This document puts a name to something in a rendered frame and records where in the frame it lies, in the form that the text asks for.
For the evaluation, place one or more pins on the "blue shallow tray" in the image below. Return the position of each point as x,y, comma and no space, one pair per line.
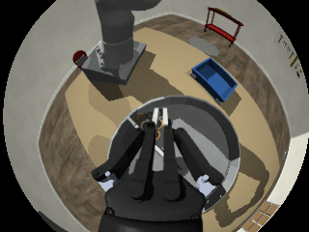
214,79

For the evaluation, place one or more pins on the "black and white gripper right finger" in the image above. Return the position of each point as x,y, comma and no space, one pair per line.
207,178

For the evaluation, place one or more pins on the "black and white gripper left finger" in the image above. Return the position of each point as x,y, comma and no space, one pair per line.
109,173

